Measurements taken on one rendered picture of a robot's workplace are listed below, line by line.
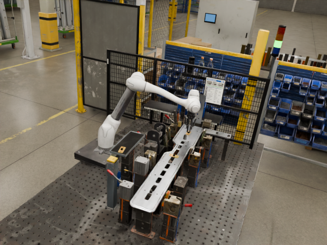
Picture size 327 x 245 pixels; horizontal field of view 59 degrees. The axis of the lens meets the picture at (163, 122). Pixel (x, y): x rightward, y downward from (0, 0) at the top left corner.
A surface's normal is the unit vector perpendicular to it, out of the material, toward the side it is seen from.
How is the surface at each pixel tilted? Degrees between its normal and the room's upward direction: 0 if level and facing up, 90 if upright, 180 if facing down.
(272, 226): 0
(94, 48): 91
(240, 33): 90
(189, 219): 0
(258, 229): 0
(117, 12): 88
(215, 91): 90
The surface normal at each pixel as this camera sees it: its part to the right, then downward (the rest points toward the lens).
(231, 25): -0.41, 0.38
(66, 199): 0.09, -0.89
